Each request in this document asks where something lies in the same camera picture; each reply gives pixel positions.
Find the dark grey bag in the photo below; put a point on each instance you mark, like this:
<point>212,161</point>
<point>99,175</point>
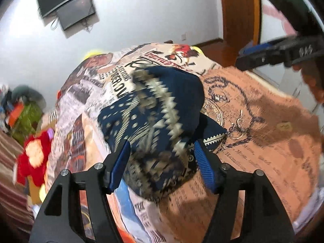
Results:
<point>27,95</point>

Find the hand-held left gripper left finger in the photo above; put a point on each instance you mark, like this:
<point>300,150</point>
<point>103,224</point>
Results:
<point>119,167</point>

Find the red and yellow plush garment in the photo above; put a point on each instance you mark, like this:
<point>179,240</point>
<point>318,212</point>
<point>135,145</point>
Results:
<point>38,164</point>

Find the newspaper print blanket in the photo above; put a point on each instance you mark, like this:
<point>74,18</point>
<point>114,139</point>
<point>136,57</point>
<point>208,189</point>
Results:
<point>265,136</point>

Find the yellow pillow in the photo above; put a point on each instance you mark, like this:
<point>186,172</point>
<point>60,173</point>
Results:
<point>95,54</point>

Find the dark wall screen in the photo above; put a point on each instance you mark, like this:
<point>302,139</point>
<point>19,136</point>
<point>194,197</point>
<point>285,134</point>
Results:
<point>76,12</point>

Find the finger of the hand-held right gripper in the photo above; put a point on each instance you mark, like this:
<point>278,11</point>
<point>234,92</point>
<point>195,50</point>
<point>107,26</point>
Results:
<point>258,48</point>
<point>263,60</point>

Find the wooden skirting board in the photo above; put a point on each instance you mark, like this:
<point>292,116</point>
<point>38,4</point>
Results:
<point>208,45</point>

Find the wall socket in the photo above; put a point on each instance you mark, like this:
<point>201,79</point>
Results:
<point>183,37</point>

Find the yellow cloth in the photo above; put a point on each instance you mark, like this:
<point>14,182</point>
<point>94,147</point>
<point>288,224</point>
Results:
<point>35,195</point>

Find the purple toy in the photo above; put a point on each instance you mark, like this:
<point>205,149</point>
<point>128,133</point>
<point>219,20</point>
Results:
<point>50,134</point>

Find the orange cloth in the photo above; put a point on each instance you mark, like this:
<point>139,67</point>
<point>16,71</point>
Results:
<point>15,115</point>

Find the green cloth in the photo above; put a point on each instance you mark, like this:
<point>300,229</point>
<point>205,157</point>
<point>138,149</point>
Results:
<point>29,121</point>

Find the brown striped cloth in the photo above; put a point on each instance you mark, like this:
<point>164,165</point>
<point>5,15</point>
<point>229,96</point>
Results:
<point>10,172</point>

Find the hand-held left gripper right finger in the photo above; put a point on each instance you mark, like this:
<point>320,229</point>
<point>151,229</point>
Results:
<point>205,167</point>

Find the person's right hand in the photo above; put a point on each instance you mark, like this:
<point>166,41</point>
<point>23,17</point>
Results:
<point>312,81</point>

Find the wooden door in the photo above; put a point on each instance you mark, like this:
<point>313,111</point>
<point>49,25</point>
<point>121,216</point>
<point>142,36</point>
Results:
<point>239,17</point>

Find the navy patterned hoodie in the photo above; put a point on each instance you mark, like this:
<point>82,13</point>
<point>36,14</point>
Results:
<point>157,106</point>

